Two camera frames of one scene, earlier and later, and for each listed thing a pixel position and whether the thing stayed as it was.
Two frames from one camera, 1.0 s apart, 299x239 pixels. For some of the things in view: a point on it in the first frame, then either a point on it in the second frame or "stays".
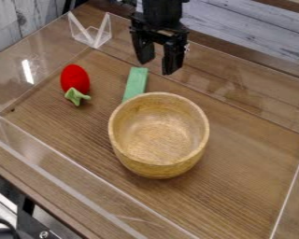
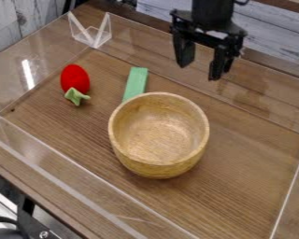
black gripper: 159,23 to 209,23
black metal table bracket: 30,228 stays
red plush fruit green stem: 75,82 stays
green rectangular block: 138,81 stays
